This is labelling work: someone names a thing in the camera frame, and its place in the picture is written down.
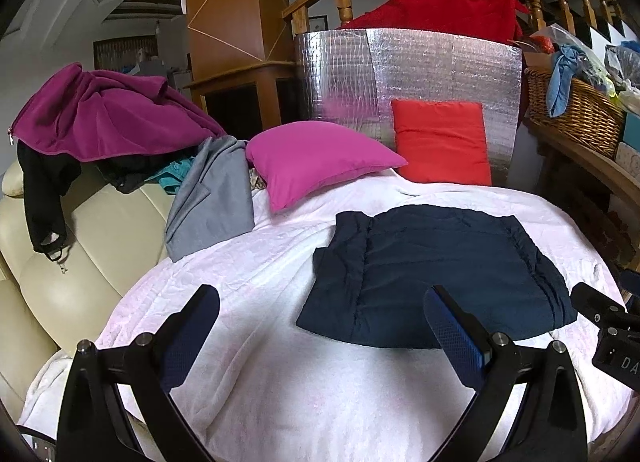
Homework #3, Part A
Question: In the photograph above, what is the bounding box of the cream leather sofa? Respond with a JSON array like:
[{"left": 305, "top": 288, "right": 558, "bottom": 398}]
[{"left": 0, "top": 161, "right": 177, "bottom": 424}]

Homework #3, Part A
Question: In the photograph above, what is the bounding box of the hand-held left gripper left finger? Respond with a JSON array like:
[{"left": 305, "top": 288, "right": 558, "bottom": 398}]
[{"left": 56, "top": 283, "right": 221, "bottom": 462}]

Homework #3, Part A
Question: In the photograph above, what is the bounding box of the silver foil insulation panel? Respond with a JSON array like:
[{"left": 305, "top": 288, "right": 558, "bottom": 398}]
[{"left": 294, "top": 28, "right": 523, "bottom": 188}]

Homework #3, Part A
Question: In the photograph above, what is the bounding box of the red pillow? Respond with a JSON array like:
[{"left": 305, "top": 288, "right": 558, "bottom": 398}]
[{"left": 391, "top": 99, "right": 493, "bottom": 186}]

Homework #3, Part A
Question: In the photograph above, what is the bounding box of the red blanket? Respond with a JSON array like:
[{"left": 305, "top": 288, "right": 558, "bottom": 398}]
[{"left": 337, "top": 0, "right": 532, "bottom": 46}]

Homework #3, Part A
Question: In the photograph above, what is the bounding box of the magenta pillow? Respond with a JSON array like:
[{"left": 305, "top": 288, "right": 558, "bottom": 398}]
[{"left": 245, "top": 121, "right": 408, "bottom": 214}]

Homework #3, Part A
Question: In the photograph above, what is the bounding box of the teal garment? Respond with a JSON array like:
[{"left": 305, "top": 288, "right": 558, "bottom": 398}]
[{"left": 144, "top": 156, "right": 199, "bottom": 196}]

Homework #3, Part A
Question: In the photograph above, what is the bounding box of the wicker basket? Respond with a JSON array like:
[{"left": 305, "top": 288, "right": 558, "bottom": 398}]
[{"left": 524, "top": 65, "right": 628, "bottom": 159}]

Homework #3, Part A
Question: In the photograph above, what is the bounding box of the teal box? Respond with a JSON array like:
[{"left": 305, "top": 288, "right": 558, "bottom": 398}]
[{"left": 620, "top": 111, "right": 640, "bottom": 145}]

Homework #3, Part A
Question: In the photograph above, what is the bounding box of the magenta fleece garment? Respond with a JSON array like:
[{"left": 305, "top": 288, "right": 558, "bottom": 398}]
[{"left": 11, "top": 62, "right": 228, "bottom": 164}]

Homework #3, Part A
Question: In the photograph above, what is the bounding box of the navy blue puffer jacket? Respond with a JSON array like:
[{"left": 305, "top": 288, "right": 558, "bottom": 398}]
[{"left": 296, "top": 205, "right": 578, "bottom": 349}]

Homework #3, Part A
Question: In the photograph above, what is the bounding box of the white fleece blanket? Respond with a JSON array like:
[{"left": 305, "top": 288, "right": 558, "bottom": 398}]
[{"left": 20, "top": 169, "right": 628, "bottom": 462}]

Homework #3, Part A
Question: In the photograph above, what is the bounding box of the clear plastic bag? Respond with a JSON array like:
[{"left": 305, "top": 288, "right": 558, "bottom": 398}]
[{"left": 604, "top": 41, "right": 640, "bottom": 96}]

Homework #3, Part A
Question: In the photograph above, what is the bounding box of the black garment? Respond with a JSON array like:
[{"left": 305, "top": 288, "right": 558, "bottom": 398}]
[{"left": 17, "top": 141, "right": 147, "bottom": 274}]

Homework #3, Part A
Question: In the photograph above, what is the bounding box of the wooden shelf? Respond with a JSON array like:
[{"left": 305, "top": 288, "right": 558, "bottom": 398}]
[{"left": 522, "top": 117, "right": 640, "bottom": 263}]

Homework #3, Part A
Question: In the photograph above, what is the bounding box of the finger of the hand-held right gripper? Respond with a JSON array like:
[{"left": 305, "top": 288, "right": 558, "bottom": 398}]
[{"left": 570, "top": 282, "right": 627, "bottom": 329}]

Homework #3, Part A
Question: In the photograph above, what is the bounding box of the wooden cabinet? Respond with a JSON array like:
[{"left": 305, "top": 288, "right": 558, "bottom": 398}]
[{"left": 182, "top": 0, "right": 301, "bottom": 129}]

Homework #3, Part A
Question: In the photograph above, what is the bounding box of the grey garment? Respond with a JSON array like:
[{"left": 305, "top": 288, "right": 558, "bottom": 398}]
[{"left": 166, "top": 136, "right": 255, "bottom": 263}]

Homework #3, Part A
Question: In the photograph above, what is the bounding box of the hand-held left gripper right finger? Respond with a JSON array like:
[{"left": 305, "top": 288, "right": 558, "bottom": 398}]
[{"left": 422, "top": 285, "right": 589, "bottom": 462}]

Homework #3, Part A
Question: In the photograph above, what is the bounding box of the light blue cloth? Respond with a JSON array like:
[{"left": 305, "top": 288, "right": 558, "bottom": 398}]
[{"left": 546, "top": 45, "right": 594, "bottom": 118}]

